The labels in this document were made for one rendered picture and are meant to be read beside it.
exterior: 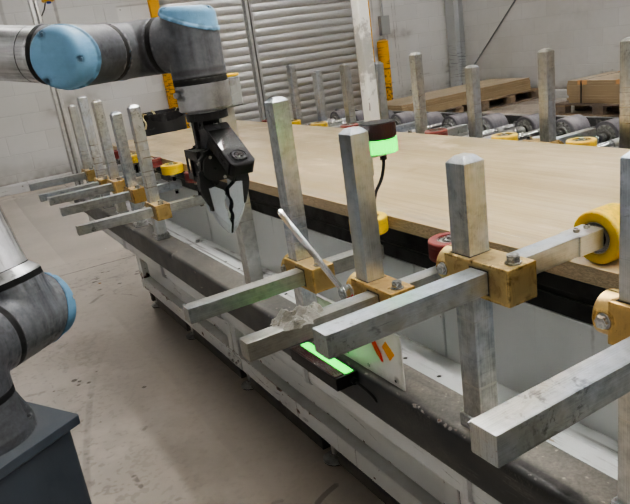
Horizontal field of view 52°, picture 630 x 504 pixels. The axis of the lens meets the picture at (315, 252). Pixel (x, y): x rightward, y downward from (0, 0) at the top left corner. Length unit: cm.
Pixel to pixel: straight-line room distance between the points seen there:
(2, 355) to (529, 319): 98
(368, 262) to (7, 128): 772
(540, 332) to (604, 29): 862
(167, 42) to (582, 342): 80
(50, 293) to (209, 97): 63
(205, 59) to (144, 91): 784
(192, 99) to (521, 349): 70
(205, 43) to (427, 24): 1016
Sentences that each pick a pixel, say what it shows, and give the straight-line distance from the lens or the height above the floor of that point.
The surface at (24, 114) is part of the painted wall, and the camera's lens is 864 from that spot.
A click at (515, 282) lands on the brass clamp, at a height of 95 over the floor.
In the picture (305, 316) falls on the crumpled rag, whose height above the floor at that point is 87.
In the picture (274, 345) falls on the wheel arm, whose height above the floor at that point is 84.
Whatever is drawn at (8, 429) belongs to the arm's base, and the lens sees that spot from 143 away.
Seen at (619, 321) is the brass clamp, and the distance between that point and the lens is 74.
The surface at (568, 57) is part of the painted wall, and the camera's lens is 1003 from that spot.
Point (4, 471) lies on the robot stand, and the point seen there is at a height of 59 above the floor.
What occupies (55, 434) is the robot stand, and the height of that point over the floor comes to 59.
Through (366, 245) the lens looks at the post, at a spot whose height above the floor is 93.
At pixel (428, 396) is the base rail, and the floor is 70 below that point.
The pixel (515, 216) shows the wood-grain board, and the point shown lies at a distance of 128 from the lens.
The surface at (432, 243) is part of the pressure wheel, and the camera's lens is 114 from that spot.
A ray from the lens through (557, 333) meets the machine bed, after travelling 113.
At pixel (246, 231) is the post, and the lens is 153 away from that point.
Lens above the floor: 127
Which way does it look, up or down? 18 degrees down
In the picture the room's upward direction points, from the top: 8 degrees counter-clockwise
